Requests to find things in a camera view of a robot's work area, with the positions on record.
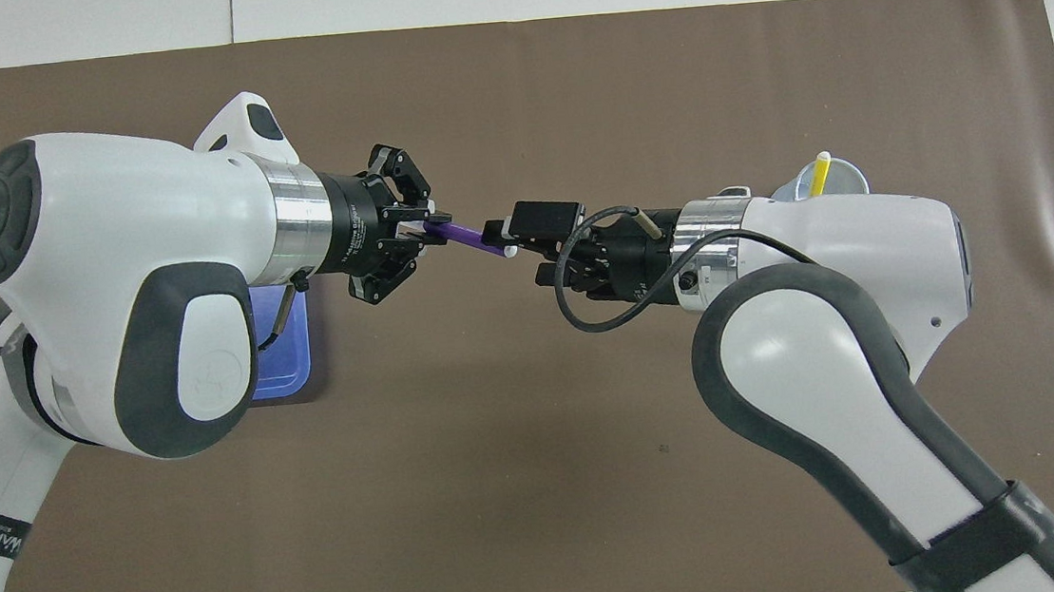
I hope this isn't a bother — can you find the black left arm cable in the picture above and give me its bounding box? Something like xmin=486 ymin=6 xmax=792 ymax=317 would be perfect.
xmin=0 ymin=278 xmax=325 ymax=592

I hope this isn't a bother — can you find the yellow pen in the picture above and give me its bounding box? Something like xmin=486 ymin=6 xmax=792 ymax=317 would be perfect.
xmin=806 ymin=151 xmax=835 ymax=199

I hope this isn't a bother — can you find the blue plastic tray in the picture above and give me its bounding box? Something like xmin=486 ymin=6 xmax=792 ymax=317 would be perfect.
xmin=240 ymin=282 xmax=316 ymax=400

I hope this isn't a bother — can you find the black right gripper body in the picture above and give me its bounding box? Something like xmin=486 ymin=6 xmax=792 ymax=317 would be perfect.
xmin=568 ymin=206 xmax=689 ymax=312

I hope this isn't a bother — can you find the pale blue mesh pen cup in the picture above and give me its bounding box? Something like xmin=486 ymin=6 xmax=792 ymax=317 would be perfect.
xmin=768 ymin=155 xmax=870 ymax=204

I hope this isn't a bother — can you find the brown table mat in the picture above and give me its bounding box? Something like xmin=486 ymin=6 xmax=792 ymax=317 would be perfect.
xmin=0 ymin=0 xmax=1054 ymax=592

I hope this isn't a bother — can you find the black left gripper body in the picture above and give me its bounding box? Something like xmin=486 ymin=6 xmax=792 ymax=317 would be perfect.
xmin=318 ymin=170 xmax=397 ymax=278

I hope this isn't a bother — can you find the purple pen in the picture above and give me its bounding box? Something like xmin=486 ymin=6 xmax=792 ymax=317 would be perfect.
xmin=425 ymin=213 xmax=520 ymax=265

